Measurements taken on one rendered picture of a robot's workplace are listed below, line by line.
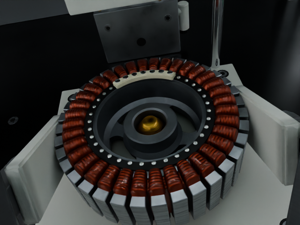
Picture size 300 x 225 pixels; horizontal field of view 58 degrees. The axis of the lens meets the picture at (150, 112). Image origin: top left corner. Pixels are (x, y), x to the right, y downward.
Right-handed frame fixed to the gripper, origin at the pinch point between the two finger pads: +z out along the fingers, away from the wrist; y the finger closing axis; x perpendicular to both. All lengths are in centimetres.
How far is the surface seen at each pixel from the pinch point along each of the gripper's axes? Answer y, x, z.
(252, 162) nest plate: 5.8, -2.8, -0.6
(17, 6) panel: -15.3, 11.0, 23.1
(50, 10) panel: -11.5, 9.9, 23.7
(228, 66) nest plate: 7.1, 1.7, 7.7
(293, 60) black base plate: 13.3, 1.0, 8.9
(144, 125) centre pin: -0.3, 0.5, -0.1
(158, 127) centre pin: 0.5, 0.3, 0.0
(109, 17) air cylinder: -2.4, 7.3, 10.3
